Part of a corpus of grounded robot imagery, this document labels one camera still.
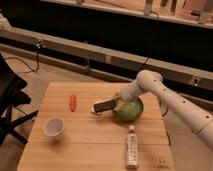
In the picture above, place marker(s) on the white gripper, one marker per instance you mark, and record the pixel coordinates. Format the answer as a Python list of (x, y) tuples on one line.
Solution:
[(117, 100)]

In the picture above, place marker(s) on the black eraser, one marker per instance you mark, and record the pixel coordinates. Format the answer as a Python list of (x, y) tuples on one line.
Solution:
[(99, 107)]

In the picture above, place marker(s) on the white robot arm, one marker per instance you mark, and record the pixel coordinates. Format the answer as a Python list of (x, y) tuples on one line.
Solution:
[(198, 120)]

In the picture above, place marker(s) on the green cabbage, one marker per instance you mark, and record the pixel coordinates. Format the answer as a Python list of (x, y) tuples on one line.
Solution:
[(131, 111)]

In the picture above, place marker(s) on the orange carrot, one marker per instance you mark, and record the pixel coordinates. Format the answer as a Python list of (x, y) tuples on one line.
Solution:
[(73, 103)]

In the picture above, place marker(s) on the white plastic bottle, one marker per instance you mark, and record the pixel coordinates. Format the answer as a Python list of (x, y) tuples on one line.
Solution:
[(132, 149)]

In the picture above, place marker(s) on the white paper cup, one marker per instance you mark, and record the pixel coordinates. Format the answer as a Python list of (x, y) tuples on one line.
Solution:
[(54, 128)]

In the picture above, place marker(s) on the black office chair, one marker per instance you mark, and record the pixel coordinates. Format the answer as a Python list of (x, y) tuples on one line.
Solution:
[(11, 95)]

